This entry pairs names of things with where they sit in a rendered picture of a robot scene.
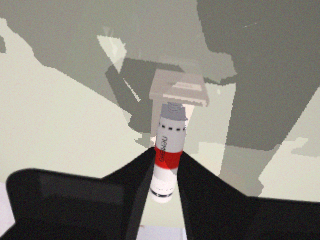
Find white and red cylindrical battery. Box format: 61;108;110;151
149;117;188;203

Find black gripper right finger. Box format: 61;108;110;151
177;151;320;240

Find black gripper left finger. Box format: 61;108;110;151
5;147;156;240

